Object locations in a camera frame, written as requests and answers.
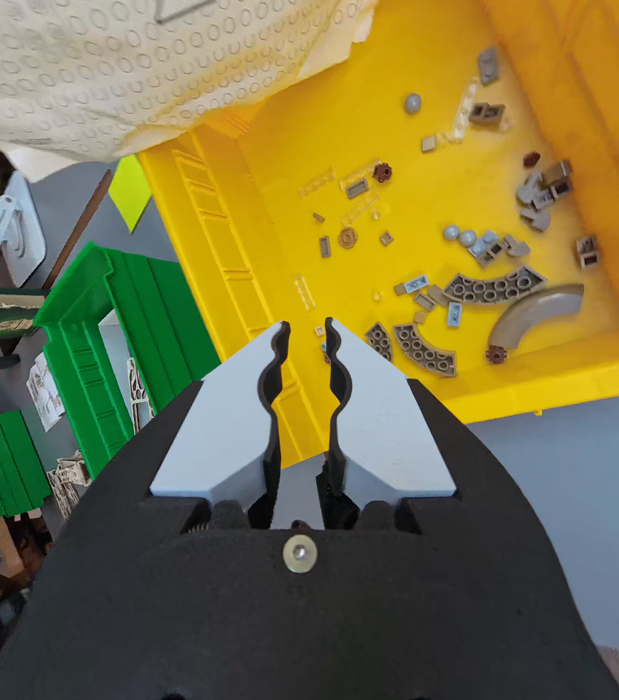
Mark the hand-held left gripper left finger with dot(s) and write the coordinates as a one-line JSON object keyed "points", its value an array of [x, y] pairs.
{"points": [[216, 432]]}

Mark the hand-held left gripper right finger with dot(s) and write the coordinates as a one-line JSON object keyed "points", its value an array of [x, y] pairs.
{"points": [[391, 437]]}

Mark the lego pieces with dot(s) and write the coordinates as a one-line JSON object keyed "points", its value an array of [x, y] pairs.
{"points": [[492, 287]]}

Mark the yellow plastic bin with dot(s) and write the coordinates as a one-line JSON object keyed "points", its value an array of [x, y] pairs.
{"points": [[413, 65]]}

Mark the white printed sheet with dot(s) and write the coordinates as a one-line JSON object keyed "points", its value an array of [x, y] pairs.
{"points": [[139, 394], [68, 484]]}

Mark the green plastic bin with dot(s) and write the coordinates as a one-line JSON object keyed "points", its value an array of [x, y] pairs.
{"points": [[145, 306], [8, 465]]}

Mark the neon yellow sticky label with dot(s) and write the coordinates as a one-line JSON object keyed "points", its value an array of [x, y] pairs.
{"points": [[130, 191]]}

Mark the white document stand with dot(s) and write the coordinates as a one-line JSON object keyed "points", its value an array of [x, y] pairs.
{"points": [[19, 240]]}

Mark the large crumpled paper bag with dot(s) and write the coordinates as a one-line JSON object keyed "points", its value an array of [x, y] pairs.
{"points": [[123, 60]]}

